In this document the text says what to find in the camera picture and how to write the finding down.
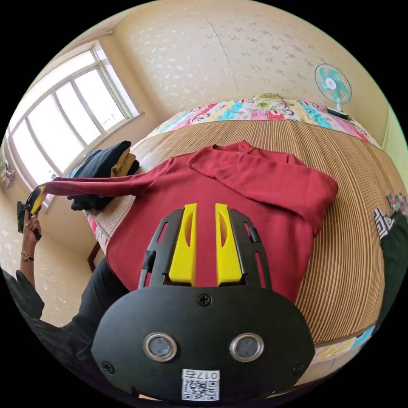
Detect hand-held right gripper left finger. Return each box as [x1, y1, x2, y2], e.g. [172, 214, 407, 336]
[168, 203, 197, 286]

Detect bed with woven mat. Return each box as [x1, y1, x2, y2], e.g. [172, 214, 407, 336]
[83, 93, 392, 366]

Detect person's left hand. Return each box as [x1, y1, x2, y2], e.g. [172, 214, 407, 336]
[23, 212, 41, 254]

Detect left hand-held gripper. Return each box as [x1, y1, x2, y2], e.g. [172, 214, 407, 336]
[17, 186, 47, 240]

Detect person's left forearm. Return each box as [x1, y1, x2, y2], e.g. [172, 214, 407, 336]
[16, 250, 36, 287]

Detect turquoise fan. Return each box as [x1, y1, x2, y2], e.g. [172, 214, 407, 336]
[314, 62, 352, 120]

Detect window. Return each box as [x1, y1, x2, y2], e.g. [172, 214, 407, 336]
[5, 48, 145, 206]

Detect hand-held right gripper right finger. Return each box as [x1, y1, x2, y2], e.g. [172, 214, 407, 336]
[215, 203, 243, 286]

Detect red sweater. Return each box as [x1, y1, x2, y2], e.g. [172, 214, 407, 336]
[40, 140, 339, 304]

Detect green floral pillow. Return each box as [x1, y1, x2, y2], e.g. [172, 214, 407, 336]
[251, 93, 288, 111]

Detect person's body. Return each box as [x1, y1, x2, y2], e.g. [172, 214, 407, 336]
[0, 258, 131, 393]

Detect pile of clothes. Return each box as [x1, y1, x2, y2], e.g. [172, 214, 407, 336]
[372, 190, 408, 331]
[66, 140, 142, 213]

